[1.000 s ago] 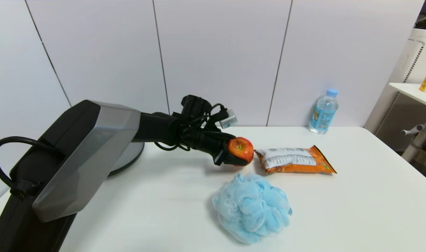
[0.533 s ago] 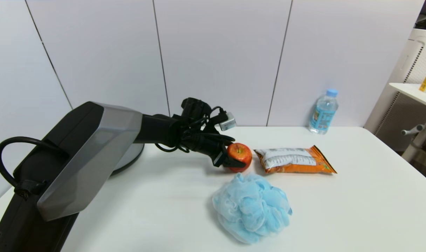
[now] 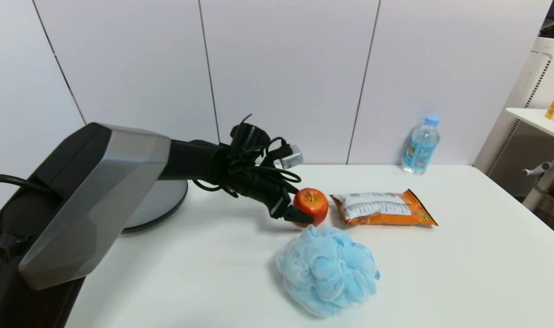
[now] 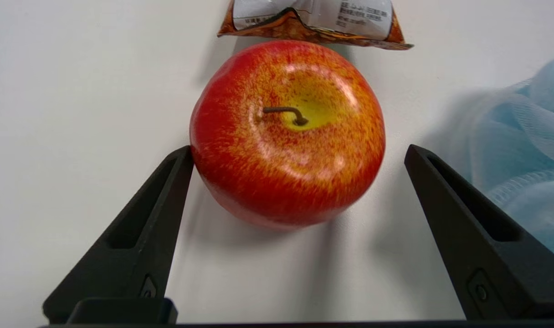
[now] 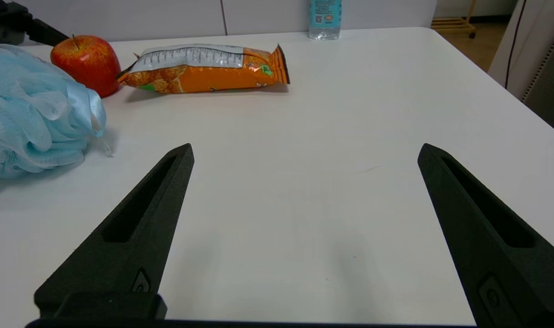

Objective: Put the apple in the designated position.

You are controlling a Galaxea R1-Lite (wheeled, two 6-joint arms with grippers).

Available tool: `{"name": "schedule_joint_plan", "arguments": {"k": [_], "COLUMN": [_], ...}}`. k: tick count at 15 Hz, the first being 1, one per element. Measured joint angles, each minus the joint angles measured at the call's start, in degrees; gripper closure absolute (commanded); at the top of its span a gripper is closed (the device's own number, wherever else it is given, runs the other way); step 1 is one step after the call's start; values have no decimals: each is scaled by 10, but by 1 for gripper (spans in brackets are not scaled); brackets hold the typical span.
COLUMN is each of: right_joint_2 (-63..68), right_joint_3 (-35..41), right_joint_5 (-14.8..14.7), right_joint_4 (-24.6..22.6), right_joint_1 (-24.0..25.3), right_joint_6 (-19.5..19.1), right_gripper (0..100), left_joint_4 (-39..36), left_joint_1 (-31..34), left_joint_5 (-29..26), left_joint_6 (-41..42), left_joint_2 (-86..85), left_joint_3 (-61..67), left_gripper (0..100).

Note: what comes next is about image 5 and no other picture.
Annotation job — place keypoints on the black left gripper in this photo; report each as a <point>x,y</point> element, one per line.
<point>3,20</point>

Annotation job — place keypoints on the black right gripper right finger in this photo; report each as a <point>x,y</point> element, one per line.
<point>509,273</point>

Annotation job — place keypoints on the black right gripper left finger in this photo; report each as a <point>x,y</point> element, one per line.
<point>117,264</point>

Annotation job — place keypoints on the red yellow apple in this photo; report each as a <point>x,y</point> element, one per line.
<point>88,64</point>

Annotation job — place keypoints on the light blue bath loofah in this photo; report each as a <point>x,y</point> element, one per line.
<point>31,109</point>

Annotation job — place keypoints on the orange snack bag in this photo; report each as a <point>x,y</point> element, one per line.
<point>204,73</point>

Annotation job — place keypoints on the grey perforated panel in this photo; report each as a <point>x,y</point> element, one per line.
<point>550,86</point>

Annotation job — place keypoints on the clear bottle with blue label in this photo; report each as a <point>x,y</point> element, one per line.
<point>325,20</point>

